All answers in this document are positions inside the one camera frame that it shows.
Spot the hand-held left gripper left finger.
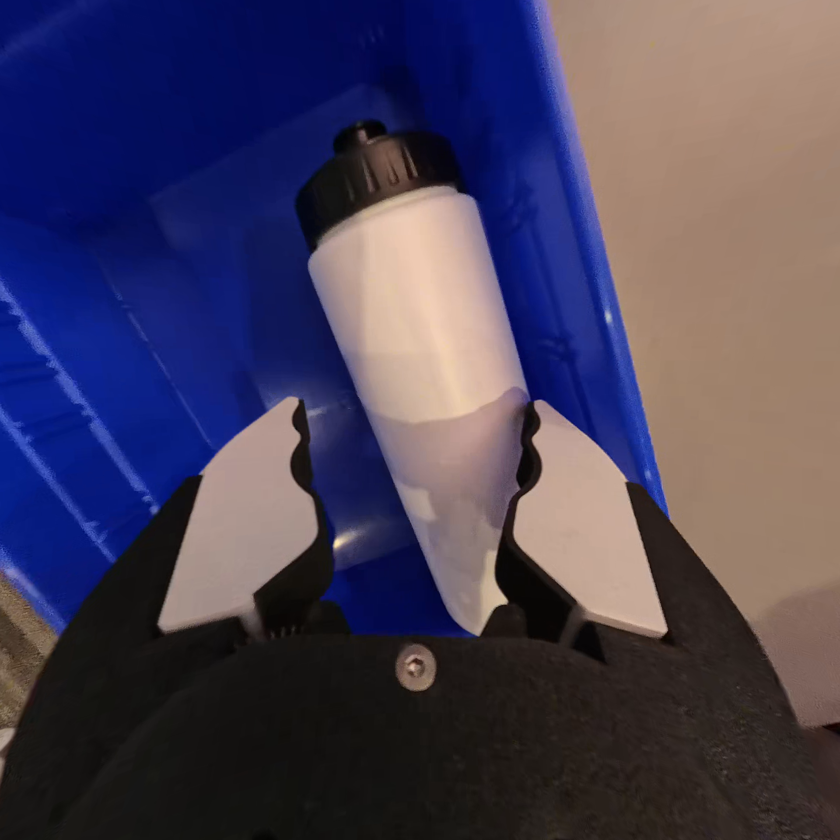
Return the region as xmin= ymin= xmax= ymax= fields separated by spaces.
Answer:
xmin=157 ymin=397 xmax=336 ymax=641

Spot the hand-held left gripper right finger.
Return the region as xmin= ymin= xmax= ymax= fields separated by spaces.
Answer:
xmin=495 ymin=399 xmax=669 ymax=647

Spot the white plastic bottle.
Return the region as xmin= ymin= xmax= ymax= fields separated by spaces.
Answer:
xmin=307 ymin=185 xmax=531 ymax=636

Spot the blue plastic bin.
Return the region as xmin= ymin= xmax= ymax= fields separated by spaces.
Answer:
xmin=0 ymin=0 xmax=669 ymax=637

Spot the black bottle lid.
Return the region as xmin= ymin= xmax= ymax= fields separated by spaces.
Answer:
xmin=295 ymin=120 xmax=460 ymax=253

